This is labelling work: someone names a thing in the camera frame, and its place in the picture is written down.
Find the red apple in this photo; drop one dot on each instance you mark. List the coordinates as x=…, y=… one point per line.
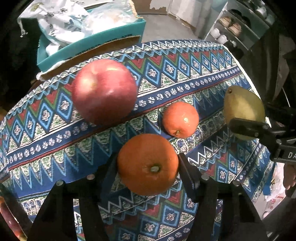
x=104, y=92
x=11, y=221

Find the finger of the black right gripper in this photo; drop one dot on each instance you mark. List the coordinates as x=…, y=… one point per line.
x=254, y=129

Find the brown cardboard box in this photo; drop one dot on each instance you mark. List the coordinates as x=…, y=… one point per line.
x=101, y=49

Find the white printed plastic bag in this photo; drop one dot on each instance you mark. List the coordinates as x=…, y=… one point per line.
x=61, y=22

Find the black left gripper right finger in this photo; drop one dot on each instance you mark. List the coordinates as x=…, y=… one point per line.
x=239, y=218

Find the yellow pear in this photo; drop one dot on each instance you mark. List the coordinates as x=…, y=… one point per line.
x=242, y=103

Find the patterned blue tablecloth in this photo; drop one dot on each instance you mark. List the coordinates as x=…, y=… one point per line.
x=64, y=178

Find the white shoe rack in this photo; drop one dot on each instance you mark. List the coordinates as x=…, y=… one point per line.
x=240, y=24

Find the teal cardboard box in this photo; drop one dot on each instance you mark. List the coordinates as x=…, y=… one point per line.
x=45, y=62

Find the person's right hand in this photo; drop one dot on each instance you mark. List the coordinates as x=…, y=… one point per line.
x=289, y=176

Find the large orange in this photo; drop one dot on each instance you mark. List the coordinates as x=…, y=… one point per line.
x=147, y=164

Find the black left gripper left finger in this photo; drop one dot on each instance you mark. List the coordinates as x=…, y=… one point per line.
x=55, y=219

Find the small tangerine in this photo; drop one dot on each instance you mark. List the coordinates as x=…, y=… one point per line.
x=180, y=119

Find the clear plastic bag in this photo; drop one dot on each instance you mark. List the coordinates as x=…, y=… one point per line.
x=108, y=16

